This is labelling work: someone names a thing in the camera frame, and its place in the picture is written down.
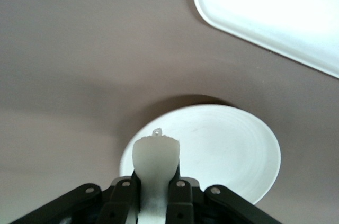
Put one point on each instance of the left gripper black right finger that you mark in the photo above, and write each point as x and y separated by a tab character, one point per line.
185	202

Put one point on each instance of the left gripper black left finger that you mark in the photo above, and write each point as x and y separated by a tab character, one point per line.
116	202

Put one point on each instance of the round white plate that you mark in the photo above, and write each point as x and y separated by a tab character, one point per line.
225	150

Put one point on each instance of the white tray with bear drawing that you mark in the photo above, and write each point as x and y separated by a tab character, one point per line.
265	4

